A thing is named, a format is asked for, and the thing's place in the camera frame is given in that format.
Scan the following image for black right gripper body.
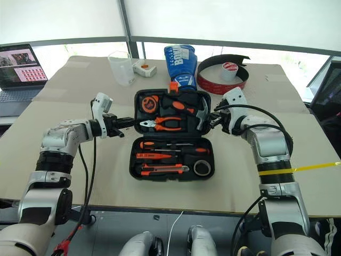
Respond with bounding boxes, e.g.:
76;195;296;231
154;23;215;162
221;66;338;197
215;99;233;134

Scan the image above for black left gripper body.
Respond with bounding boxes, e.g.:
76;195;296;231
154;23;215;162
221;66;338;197
104;113;121;138

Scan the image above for orange black handled screwdriver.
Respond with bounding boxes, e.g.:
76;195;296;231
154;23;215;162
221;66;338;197
139;141;194;149
150;147;210;156

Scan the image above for orange voltage tester pen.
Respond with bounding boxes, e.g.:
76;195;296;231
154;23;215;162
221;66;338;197
136;152;177;160

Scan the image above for black electrical tape roll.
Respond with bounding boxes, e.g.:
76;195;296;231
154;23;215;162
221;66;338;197
193;159;212;177

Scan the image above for black tool case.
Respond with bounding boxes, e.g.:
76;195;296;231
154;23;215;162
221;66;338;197
129;81;215;183

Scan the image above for orange black utility knife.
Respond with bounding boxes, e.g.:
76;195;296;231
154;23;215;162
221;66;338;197
140;163;190;176

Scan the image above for steel claw hammer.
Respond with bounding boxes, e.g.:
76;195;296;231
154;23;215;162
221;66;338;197
195;95;212;132

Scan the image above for red black wide tape band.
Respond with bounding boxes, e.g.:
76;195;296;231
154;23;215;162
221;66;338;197
197;53;251;95

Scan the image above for orange black tape measure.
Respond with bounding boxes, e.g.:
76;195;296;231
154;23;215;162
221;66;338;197
141;96;160;111

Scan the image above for white tape roll red top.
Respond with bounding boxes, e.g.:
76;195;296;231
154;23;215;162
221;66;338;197
219;61;239;82

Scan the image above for clear plastic measuring cup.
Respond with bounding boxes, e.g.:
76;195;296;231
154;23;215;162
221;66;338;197
107;50;133;87

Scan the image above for white glue gun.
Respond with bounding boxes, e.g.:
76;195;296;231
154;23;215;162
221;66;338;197
132;59;158;78

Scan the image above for blue boxing glove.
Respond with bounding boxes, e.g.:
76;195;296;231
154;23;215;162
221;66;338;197
163;44;199;93

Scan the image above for yellow tape strip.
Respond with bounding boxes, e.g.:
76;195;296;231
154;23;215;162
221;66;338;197
259;161;341;176

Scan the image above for open laptop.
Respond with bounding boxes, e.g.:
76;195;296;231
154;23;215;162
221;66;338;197
0;43;50;118

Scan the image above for black mesh chair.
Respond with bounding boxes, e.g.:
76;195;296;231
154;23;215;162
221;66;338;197
306;55;341;126

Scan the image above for silver rounded robot foot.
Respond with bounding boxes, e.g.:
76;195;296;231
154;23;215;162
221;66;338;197
186;225;218;256
118;231;165;256

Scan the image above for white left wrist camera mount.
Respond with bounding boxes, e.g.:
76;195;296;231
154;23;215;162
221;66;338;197
93;92;113;140

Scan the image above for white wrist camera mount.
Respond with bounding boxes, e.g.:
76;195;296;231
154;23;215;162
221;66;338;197
221;87;249;135
93;92;113;140

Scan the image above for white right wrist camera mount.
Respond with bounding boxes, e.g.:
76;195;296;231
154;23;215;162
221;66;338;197
221;87;249;135

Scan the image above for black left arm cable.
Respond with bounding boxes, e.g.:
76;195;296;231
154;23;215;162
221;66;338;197
76;98;98;233

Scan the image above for orange black ratchet handle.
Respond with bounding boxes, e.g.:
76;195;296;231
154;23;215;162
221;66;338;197
162;97;196;116

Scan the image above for orange handled pliers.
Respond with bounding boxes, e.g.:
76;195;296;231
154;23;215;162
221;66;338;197
139;116;185;132

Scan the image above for black table leg frame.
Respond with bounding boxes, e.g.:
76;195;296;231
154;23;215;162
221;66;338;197
68;205;97;228

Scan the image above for grey window frame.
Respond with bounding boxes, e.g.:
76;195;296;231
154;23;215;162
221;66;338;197
0;0;341;58

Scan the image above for white floor cable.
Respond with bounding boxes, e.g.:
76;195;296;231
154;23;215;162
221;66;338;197
168;210;185;256

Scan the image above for red cable connector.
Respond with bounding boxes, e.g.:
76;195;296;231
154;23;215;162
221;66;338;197
53;225;81;254

